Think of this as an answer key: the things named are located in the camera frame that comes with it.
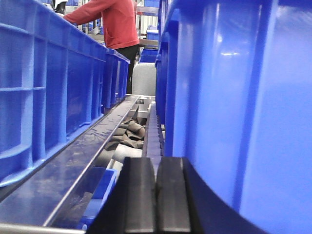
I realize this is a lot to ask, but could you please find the metal shelf rail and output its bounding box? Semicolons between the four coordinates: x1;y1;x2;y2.
0;95;139;234

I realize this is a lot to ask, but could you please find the brown crumpled cloth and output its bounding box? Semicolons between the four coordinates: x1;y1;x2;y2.
104;120;145;151

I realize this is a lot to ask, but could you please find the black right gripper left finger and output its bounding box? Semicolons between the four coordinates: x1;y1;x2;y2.
86;157;156;234

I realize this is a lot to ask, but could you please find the lower blue bin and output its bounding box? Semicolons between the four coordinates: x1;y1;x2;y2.
78;169;117;231

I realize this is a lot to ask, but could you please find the large blue bin right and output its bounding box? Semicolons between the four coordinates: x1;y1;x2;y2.
156;0;312;234

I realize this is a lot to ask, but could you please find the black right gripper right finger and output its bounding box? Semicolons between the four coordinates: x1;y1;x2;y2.
156;157;264;234

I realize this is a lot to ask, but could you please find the long blue crate left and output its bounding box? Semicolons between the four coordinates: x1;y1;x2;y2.
0;0;129;187

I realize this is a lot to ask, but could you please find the person in red hoodie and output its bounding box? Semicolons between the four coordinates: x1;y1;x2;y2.
64;0;139;94

